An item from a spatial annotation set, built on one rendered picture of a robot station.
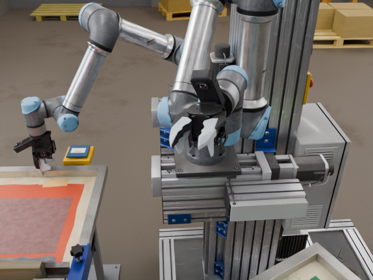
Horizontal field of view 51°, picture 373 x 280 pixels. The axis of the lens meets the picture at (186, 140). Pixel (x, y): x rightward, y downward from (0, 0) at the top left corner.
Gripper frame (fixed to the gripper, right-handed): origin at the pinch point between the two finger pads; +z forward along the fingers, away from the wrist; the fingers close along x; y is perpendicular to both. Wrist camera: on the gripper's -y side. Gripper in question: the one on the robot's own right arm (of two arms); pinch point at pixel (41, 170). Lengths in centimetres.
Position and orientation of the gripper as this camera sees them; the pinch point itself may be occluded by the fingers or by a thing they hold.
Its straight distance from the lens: 189.7
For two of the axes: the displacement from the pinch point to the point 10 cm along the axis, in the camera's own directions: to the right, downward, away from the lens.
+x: -0.2, -5.5, 8.4
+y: 10.0, -0.1, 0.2
